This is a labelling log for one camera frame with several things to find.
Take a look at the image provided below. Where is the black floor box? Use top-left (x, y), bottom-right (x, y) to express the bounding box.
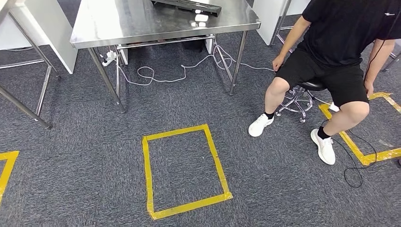
top-left (182, 39), bottom-right (204, 52)

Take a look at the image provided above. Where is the person's right hand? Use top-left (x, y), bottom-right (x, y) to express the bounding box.
top-left (271, 55), bottom-right (285, 72)

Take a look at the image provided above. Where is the white floor cable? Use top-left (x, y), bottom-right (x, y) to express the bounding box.
top-left (117, 44), bottom-right (276, 87)

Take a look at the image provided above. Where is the black chrome swivel stool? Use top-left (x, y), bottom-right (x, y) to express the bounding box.
top-left (275, 79), bottom-right (328, 123)

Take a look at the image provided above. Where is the white power strip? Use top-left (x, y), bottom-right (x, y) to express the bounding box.
top-left (99, 50), bottom-right (118, 67)

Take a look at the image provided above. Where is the yellow floor tape square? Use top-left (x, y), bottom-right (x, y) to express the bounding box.
top-left (141, 124), bottom-right (234, 221)
top-left (318, 91), bottom-right (401, 166)
top-left (0, 151), bottom-right (20, 206)

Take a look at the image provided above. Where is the black plastic bracket part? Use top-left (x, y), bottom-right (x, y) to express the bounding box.
top-left (150, 0), bottom-right (222, 17)

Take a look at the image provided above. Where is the person's left hand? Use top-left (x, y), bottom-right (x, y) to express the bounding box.
top-left (364, 79), bottom-right (375, 98)

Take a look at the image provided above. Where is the person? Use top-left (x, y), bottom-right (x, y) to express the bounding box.
top-left (248, 0), bottom-right (401, 166)

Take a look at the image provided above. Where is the white panel board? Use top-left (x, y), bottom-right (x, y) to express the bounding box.
top-left (0, 0), bottom-right (79, 75)
top-left (119, 47), bottom-right (129, 66)
top-left (252, 0), bottom-right (311, 46)

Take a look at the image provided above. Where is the black floor cable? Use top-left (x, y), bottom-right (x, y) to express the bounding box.
top-left (321, 118), bottom-right (378, 189)

